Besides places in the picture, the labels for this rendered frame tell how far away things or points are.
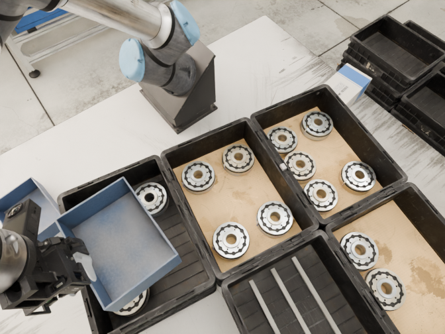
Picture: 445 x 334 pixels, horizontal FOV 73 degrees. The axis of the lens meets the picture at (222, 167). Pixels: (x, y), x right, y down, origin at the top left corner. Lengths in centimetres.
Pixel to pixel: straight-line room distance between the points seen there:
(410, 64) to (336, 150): 104
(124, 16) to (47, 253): 52
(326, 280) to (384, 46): 147
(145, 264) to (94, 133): 76
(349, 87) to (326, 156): 36
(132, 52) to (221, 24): 189
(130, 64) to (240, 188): 49
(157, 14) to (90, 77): 174
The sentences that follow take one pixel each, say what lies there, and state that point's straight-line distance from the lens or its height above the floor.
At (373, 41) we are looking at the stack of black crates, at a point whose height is 49.
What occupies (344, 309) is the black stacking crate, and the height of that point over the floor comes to 83.
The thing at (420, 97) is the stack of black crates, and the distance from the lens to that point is 204.
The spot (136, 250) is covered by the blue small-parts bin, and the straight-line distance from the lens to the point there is 66.
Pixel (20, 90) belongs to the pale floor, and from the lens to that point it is 271.
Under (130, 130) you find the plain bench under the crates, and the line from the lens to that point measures 126.
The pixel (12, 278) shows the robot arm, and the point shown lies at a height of 134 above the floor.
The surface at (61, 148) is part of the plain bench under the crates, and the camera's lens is 131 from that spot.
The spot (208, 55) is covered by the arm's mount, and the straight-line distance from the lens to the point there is 106.
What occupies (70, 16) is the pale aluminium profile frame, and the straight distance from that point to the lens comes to 259.
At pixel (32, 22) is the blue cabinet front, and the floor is 35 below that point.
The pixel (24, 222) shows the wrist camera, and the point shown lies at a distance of 51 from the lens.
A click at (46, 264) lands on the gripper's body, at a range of 50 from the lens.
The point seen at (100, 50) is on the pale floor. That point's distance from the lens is 273.
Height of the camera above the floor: 169
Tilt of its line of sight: 63 degrees down
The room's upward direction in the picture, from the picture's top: 1 degrees counter-clockwise
